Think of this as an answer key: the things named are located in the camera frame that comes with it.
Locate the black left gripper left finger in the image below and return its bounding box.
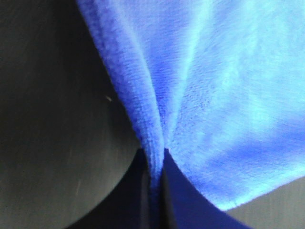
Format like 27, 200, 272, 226
67, 149, 150, 229

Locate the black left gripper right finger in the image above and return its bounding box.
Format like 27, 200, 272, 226
160, 149, 249, 229

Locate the blue microfibre towel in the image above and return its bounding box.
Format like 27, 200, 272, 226
75, 0, 305, 229

